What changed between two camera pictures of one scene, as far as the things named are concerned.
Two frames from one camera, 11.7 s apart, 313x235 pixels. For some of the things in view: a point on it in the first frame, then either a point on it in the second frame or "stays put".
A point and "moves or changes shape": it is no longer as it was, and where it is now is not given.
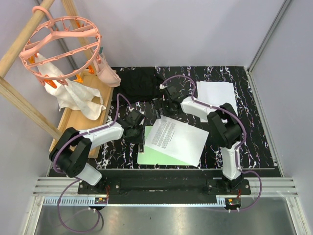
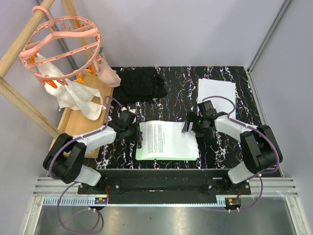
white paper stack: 217,93 stays put
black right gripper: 159,104 to 192,117
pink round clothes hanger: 63,48 stays put
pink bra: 106,74 stays put
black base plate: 166,186 stays put
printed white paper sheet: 178,140 moves or changes shape
